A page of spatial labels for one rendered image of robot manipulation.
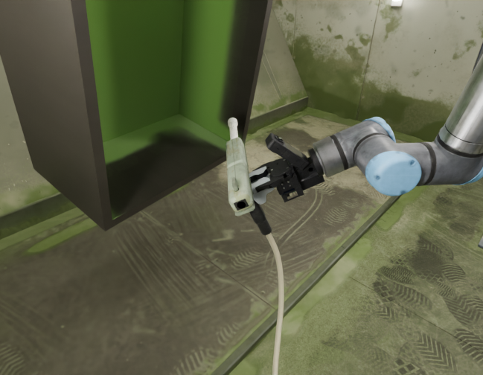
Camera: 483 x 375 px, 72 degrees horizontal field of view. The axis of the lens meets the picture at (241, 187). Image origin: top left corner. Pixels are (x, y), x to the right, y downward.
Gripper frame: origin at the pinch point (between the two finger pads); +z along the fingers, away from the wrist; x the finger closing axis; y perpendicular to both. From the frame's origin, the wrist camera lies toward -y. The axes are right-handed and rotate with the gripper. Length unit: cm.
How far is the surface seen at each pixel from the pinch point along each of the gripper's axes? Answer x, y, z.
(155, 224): 55, 34, 55
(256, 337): -6, 51, 18
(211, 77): 54, -15, 0
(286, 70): 207, 41, -40
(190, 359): -12, 42, 37
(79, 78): -5.2, -38.3, 15.4
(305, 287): 13, 59, -1
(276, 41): 217, 19, -42
